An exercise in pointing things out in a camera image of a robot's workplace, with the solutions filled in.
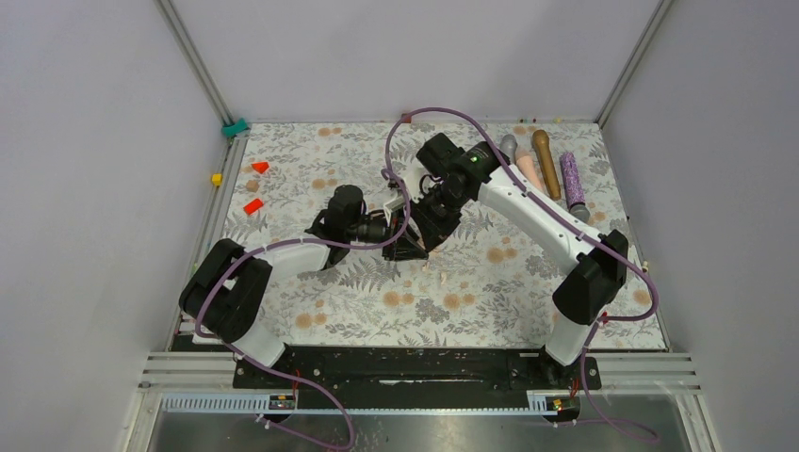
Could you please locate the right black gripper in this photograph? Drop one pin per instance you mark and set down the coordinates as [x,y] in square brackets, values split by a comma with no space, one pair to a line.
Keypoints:
[434,233]

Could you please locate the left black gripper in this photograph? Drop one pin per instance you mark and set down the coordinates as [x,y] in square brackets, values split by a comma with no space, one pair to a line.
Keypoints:
[408,246]

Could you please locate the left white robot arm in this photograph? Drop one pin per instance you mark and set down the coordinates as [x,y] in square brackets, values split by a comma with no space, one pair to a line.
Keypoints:
[225,293]

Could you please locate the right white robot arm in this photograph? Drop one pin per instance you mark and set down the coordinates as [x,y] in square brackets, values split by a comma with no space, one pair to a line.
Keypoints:
[591,262]

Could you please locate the floral patterned mat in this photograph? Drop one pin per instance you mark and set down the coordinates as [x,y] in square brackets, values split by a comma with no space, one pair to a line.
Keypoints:
[499,282]

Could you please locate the grey toy microphone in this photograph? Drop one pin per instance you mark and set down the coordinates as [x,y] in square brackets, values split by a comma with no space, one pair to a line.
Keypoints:
[508,146]

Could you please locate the pink toy microphone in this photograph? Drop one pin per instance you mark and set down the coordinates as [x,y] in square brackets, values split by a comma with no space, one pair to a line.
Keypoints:
[525,163]

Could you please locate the gold toy microphone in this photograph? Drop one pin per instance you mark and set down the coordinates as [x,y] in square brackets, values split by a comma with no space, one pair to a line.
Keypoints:
[541,145]

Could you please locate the purple glitter toy microphone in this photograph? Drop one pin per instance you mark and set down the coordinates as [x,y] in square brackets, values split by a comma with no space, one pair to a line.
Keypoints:
[574,193]

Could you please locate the red block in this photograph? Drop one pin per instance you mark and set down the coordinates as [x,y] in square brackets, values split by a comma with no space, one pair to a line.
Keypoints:
[252,207]

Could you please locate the orange triangular block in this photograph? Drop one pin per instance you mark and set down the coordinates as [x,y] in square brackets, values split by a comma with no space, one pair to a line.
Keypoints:
[260,167]

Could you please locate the teal clamp block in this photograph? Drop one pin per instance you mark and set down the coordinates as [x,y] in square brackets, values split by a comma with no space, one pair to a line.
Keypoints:
[233,129]

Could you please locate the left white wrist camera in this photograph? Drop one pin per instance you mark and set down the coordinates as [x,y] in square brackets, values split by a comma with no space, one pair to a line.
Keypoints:
[394,204]

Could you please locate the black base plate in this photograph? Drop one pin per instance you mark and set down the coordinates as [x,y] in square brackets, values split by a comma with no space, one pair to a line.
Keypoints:
[402,378]

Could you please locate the aluminium frame rail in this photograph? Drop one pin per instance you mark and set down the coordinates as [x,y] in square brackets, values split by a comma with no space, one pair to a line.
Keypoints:
[195,62]

